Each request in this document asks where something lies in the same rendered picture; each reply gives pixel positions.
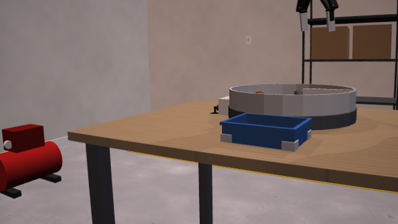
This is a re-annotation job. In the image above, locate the grey round turntable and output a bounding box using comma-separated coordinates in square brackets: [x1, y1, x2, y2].
[210, 83, 357, 130]

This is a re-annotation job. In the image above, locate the dark grey metal bushing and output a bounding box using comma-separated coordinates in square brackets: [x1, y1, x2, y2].
[294, 90, 303, 95]

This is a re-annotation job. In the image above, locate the blue rectangular tray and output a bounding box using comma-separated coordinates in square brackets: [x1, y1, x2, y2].
[220, 113, 312, 152]

